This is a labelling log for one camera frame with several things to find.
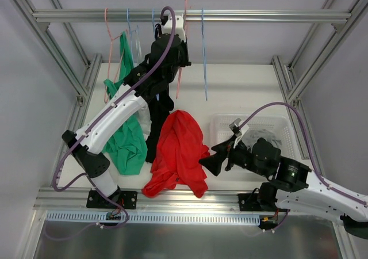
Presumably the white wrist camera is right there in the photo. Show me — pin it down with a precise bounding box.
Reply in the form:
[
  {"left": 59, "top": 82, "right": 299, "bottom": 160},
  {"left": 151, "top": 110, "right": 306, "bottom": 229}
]
[
  {"left": 229, "top": 118, "right": 249, "bottom": 148},
  {"left": 161, "top": 16, "right": 186, "bottom": 40}
]

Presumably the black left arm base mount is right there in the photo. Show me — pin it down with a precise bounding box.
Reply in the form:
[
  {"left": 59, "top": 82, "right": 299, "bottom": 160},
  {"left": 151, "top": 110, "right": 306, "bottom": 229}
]
[{"left": 86, "top": 189, "right": 137, "bottom": 210}]

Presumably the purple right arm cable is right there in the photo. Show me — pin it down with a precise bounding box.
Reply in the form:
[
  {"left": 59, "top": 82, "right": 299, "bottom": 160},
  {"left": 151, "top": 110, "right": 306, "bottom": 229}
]
[{"left": 238, "top": 101, "right": 368, "bottom": 207}]

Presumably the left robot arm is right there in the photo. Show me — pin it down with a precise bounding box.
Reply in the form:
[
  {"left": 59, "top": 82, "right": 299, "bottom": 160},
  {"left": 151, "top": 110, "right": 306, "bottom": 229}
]
[{"left": 62, "top": 33, "right": 191, "bottom": 208}]

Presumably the black tank top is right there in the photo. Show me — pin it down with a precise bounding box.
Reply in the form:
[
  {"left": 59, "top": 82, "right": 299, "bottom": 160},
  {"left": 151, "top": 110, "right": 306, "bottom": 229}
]
[{"left": 145, "top": 24, "right": 175, "bottom": 164}]

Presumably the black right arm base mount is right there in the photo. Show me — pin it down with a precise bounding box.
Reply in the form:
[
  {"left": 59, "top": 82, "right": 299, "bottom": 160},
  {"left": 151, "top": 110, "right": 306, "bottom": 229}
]
[{"left": 237, "top": 193, "right": 262, "bottom": 212}]

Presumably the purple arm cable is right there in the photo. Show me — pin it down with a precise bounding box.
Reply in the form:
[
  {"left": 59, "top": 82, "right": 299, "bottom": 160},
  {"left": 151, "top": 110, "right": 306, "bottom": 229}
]
[
  {"left": 51, "top": 6, "right": 176, "bottom": 192},
  {"left": 238, "top": 101, "right": 368, "bottom": 207}
]

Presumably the green tank top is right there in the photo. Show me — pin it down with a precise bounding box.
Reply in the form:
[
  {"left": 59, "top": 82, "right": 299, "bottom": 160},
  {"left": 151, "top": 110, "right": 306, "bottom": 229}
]
[{"left": 103, "top": 32, "right": 147, "bottom": 176}]

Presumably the aluminium frame structure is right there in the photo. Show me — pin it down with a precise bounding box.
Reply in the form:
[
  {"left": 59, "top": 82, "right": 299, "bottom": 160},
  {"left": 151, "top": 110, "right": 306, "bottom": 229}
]
[{"left": 0, "top": 0, "right": 368, "bottom": 159}]

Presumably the white plastic basket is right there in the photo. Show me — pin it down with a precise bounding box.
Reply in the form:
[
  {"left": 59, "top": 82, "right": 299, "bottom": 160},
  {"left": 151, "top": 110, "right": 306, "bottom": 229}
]
[{"left": 209, "top": 113, "right": 301, "bottom": 160}]

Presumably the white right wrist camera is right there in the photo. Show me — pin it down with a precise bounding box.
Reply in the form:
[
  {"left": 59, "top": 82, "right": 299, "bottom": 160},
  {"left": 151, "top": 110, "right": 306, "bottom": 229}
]
[{"left": 229, "top": 118, "right": 249, "bottom": 148}]

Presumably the white slotted cable duct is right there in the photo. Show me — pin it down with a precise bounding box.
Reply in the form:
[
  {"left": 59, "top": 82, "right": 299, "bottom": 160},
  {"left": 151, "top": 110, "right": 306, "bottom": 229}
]
[{"left": 45, "top": 211, "right": 260, "bottom": 226}]

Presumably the pink hanger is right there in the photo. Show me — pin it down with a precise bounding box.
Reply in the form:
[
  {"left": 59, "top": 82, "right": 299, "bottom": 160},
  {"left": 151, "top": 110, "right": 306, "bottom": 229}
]
[
  {"left": 103, "top": 8, "right": 122, "bottom": 104},
  {"left": 175, "top": 0, "right": 189, "bottom": 100}
]

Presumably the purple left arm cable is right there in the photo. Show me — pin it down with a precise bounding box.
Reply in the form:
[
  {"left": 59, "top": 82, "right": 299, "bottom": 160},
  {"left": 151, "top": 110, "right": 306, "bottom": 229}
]
[{"left": 51, "top": 6, "right": 176, "bottom": 192}]

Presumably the aluminium hanging rail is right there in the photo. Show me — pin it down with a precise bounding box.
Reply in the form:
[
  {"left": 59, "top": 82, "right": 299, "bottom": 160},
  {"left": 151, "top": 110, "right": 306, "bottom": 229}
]
[{"left": 32, "top": 9, "right": 352, "bottom": 24}]

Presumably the red tank top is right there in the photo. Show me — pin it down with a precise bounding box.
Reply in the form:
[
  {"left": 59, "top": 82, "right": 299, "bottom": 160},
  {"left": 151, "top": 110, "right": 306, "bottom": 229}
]
[{"left": 142, "top": 110, "right": 209, "bottom": 198}]

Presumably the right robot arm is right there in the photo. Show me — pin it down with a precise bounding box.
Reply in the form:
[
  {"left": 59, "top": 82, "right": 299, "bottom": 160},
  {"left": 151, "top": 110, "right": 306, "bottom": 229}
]
[{"left": 199, "top": 137, "right": 367, "bottom": 239}]

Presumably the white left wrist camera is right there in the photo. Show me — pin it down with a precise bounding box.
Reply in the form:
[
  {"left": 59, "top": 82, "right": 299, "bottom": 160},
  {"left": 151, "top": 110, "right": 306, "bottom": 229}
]
[{"left": 161, "top": 16, "right": 186, "bottom": 40}]

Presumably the white tank top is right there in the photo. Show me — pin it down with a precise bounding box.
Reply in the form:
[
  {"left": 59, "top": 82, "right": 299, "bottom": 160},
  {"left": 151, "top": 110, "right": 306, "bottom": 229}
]
[{"left": 131, "top": 31, "right": 152, "bottom": 139}]

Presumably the grey tank top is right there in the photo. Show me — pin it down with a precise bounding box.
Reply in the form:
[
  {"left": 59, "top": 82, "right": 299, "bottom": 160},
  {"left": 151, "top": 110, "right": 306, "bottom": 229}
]
[{"left": 243, "top": 129, "right": 282, "bottom": 148}]

